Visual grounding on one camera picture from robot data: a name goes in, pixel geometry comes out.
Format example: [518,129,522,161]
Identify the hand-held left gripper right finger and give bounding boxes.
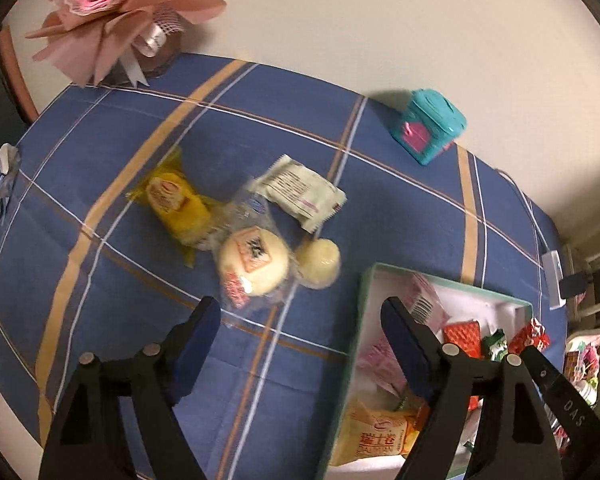
[380,296,563,480]

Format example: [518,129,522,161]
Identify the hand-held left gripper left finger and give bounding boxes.
[39,296,222,480]

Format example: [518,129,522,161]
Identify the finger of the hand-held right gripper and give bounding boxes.
[520,344,600,456]

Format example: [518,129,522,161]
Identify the pink snack packet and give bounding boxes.
[355,332,411,396]
[407,274,451,331]

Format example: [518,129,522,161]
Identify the red gold-patterned packet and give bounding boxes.
[442,321,482,358]

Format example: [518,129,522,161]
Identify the green snack packet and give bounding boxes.
[481,329,508,361]

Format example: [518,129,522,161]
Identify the white shallow box teal rim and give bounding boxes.
[316,262,536,480]

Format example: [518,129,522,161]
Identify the yellow roll cake packet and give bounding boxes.
[328,394,421,467]

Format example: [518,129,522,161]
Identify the clear round pastry packet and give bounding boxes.
[212,180,301,321]

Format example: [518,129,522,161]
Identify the pink artificial flower trinkets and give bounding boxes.
[580,339,600,403]

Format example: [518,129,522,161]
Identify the red cartoon snack packet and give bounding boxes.
[507,316,551,356]

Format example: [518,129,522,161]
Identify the blue plaid tablecloth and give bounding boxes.
[0,52,573,480]

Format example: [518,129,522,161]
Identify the round pale pastry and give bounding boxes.
[294,237,342,290]

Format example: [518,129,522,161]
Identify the white power strip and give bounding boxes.
[541,251,567,309]

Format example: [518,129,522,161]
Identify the white green-print snack packet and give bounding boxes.
[250,154,347,233]

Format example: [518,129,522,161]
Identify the teal house-shaped box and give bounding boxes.
[390,88,468,166]

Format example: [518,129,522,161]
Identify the brown wooden furniture edge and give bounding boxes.
[0,25,38,126]

